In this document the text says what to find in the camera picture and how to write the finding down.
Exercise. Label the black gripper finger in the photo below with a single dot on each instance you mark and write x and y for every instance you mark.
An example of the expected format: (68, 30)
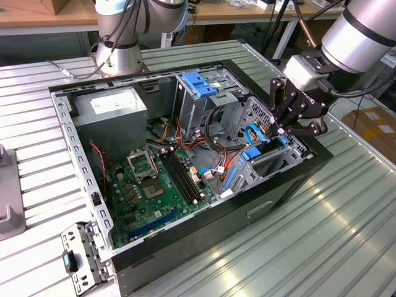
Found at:
(309, 128)
(280, 99)

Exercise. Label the hard disk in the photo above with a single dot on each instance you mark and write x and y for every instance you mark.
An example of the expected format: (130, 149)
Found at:
(251, 153)

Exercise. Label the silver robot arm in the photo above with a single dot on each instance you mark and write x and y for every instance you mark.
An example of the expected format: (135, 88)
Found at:
(355, 37)

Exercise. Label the metal disk bay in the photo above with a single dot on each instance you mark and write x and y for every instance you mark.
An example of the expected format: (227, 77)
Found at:
(244, 178)

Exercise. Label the brown cardboard box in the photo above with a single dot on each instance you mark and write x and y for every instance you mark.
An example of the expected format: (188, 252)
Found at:
(371, 136)

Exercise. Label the black tripod stand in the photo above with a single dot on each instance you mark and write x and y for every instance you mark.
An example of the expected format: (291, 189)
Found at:
(276, 24)

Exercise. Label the blue plastic drive latch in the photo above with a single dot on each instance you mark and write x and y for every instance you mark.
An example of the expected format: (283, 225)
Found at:
(201, 91)

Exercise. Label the wooden desk white legs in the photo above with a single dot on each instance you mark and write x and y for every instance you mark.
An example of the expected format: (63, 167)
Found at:
(247, 14)

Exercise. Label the metal optical drive cage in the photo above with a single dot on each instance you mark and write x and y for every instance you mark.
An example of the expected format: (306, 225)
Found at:
(188, 114)

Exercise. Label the small white box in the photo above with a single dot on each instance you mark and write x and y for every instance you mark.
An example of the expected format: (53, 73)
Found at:
(264, 4)

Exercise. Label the beige power connector socket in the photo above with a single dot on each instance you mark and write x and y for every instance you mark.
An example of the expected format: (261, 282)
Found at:
(194, 174)

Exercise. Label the black RAM slot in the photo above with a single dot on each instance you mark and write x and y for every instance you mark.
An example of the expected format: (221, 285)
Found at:
(179, 176)
(184, 176)
(188, 176)
(175, 176)

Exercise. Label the black PC case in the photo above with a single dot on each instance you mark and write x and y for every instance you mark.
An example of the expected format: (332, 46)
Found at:
(216, 235)

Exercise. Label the green motherboard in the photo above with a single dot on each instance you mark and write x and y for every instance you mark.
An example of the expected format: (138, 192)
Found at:
(176, 201)

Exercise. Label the CPU socket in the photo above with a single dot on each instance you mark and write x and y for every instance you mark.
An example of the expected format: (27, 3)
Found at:
(153, 189)

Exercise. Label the grey power supply unit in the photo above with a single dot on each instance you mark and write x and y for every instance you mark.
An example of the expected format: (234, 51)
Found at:
(111, 130)

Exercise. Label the blue expansion slot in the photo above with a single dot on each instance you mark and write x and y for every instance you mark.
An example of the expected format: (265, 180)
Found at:
(154, 223)

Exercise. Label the black square chip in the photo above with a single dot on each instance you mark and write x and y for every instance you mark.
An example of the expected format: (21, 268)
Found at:
(131, 219)

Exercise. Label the grey parts rack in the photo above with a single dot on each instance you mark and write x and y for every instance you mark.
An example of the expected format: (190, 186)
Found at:
(12, 191)

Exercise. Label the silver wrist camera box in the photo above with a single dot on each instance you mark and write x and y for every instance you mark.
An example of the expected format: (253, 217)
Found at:
(301, 72)

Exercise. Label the metal card retention bracket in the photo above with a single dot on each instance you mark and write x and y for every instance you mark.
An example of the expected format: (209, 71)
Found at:
(89, 256)

